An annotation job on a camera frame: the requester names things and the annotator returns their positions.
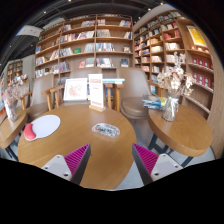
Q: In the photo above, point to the white framed picture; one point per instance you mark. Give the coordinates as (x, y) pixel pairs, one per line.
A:
(75, 89)

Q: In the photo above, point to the stack of books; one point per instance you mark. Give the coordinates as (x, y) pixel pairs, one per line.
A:
(153, 102)

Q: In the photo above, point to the round wooden right table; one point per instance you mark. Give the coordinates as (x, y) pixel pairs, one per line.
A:
(188, 134)

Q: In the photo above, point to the white sign on wooden base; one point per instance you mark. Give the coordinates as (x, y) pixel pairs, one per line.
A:
(96, 92)

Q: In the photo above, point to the left vase with dried flowers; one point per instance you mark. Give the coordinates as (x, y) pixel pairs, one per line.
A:
(17, 88)

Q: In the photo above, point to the beige armchair centre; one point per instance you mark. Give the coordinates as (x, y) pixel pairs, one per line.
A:
(112, 86)

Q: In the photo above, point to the round wooden table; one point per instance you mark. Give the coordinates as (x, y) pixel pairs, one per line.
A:
(110, 158)
(188, 134)
(9, 129)

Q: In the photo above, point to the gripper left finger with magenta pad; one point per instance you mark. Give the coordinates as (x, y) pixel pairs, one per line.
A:
(70, 167)

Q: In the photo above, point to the round wooden left table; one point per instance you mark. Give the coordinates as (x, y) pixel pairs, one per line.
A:
(9, 129)

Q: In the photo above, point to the wooden bookshelf centre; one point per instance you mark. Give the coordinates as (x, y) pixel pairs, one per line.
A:
(95, 40)

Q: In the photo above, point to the beige armchair right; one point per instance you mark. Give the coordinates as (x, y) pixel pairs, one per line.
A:
(131, 95)

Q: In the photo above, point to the beige armchair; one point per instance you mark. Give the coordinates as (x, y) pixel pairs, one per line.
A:
(41, 97)
(112, 86)
(131, 95)

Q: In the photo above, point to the wooden bookshelf far left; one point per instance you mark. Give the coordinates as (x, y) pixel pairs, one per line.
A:
(14, 69)

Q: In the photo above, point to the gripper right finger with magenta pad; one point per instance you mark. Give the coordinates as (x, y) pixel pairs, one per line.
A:
(151, 166)

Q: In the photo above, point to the glass vase with dried flowers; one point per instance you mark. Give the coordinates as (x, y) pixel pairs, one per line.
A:
(178, 83)

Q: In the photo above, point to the wooden bookshelf right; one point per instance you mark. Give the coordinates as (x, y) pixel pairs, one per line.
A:
(165, 33)

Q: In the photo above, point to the round wooden centre table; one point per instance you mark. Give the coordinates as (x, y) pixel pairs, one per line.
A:
(110, 158)

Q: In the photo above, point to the wooden bookshelf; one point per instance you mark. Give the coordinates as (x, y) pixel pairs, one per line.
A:
(14, 69)
(95, 40)
(165, 33)

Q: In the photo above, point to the white round mouse pad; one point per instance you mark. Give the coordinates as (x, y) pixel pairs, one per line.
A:
(44, 126)

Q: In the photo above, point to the beige armchair left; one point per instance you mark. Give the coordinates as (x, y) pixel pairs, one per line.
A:
(41, 97)

